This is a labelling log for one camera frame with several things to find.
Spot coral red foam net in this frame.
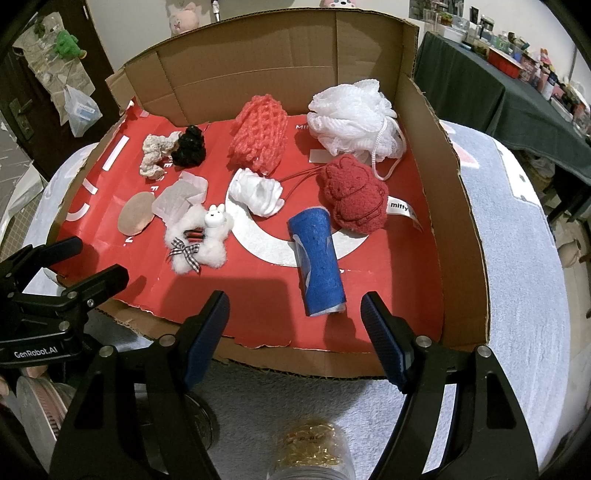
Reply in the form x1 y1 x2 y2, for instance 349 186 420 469
229 95 288 174

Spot red basin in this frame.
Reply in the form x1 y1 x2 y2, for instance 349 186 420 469
487 48 525 79

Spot small clear jar gold pins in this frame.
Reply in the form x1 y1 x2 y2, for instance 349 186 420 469
270 418 356 480

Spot red plush towel with label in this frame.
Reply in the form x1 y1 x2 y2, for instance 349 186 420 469
279 154 423 232

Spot white mesh bath pouf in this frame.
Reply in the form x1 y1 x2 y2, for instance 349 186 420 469
307 79 407 182

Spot blue towel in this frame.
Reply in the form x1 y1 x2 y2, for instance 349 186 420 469
287 208 347 318

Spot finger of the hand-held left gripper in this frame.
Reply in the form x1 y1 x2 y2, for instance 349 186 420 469
0 235 85 297
54 263 130 315

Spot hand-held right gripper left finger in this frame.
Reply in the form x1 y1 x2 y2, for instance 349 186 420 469
51 290 230 480

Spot white cloth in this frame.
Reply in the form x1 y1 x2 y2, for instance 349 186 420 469
227 167 283 217

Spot door handle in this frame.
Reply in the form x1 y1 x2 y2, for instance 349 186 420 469
8 98 35 139

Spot row of bottles and jars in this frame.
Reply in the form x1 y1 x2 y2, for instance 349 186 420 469
409 0 591 134

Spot green cactus plush toy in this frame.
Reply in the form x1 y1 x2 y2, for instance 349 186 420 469
54 30 88 61

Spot pink pig plush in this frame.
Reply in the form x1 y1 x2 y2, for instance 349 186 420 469
167 0 200 35

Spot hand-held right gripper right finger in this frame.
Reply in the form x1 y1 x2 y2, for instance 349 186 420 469
360 291 541 480

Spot clear hanging organizer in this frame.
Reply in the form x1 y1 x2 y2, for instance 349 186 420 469
13 18 102 137

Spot white fluffy bunny hair clip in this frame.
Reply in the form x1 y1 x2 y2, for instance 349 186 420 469
165 203 235 276

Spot table with green cloth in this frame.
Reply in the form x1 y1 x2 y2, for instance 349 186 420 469
413 30 591 217

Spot beige round powder puff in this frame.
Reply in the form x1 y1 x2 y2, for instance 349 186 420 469
117 191 155 236

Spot large glass jar metal lid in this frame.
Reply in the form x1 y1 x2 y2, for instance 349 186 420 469
16 374 218 480

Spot cardboard box red inside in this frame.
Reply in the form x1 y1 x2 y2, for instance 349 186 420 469
55 6 490 380

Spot cream scrunchie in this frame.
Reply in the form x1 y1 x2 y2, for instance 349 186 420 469
140 131 181 181

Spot dark wooden door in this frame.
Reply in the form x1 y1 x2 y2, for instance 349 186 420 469
0 0 116 181

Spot black scrunchie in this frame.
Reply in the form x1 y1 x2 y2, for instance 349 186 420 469
173 124 207 168

